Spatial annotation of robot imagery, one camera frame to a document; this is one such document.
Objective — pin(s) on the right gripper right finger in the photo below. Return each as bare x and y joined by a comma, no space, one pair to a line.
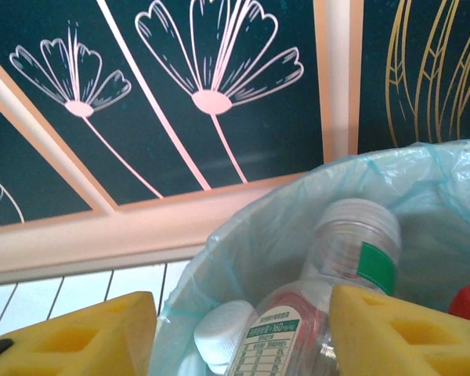
407,344

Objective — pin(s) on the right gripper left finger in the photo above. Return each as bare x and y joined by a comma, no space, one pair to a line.
82,344

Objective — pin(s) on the clear bottle green white label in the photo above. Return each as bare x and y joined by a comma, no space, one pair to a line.
348,235
266,344

